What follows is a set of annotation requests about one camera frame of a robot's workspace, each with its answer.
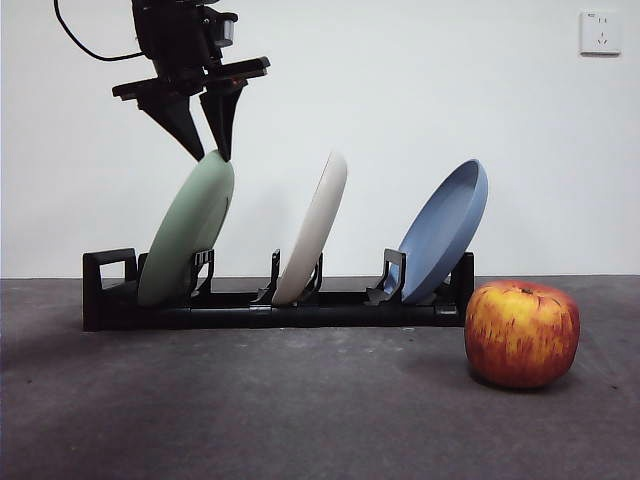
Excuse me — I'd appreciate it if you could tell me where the green plate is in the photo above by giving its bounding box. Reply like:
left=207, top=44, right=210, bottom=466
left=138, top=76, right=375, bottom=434
left=137, top=148, right=236, bottom=307

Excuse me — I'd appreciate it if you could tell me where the red yellow apple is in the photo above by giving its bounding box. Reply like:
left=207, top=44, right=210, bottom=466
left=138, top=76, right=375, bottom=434
left=464, top=280, right=581, bottom=391

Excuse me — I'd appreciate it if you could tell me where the cream white plate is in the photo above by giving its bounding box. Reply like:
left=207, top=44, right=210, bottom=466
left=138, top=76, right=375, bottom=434
left=271, top=151, right=349, bottom=305

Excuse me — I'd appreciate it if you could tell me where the black plate rack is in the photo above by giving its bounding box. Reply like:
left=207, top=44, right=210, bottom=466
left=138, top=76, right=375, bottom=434
left=82, top=247, right=475, bottom=332

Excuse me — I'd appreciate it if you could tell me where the blue plate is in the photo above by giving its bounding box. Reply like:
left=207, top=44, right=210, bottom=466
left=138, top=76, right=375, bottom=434
left=398, top=158, right=489, bottom=305

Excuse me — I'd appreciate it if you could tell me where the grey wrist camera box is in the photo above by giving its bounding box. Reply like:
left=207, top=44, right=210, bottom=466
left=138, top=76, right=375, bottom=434
left=218, top=10, right=239, bottom=50

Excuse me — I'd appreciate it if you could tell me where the black cable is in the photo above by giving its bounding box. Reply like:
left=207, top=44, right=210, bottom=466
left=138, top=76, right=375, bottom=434
left=53, top=0, right=147, bottom=62

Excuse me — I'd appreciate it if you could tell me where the white wall socket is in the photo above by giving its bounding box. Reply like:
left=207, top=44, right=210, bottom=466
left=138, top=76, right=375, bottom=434
left=579, top=11, right=624, bottom=57

